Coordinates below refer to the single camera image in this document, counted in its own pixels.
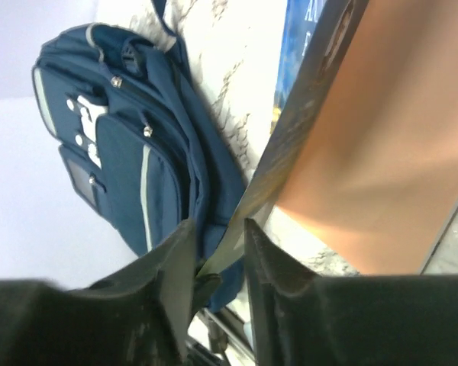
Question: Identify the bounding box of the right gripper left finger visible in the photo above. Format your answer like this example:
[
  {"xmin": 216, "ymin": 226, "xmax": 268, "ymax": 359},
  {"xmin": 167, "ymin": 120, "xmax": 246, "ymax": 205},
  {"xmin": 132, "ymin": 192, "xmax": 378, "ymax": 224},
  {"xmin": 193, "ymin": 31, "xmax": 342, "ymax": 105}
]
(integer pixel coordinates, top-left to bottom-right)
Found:
[{"xmin": 0, "ymin": 220, "xmax": 195, "ymax": 365}]

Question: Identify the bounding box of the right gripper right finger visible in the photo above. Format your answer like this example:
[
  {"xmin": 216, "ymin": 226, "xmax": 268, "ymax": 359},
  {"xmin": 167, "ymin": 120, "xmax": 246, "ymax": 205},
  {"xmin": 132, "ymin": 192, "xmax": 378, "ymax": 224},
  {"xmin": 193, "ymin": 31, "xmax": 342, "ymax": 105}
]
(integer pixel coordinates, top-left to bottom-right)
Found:
[{"xmin": 244, "ymin": 219, "xmax": 458, "ymax": 365}]

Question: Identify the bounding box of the navy blue student backpack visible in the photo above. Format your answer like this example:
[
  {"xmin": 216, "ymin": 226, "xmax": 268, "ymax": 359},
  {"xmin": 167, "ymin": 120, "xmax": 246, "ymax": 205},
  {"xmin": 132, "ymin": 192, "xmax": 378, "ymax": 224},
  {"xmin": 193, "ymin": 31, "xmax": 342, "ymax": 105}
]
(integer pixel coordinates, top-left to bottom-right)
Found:
[{"xmin": 31, "ymin": 0, "xmax": 253, "ymax": 313}]

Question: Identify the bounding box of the blue animal farm book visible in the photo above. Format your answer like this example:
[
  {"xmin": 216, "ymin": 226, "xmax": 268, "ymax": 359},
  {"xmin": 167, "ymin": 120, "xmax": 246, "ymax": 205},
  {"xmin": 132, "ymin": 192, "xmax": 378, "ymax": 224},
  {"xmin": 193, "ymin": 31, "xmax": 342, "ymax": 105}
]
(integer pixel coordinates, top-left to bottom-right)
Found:
[{"xmin": 202, "ymin": 1, "xmax": 458, "ymax": 275}]

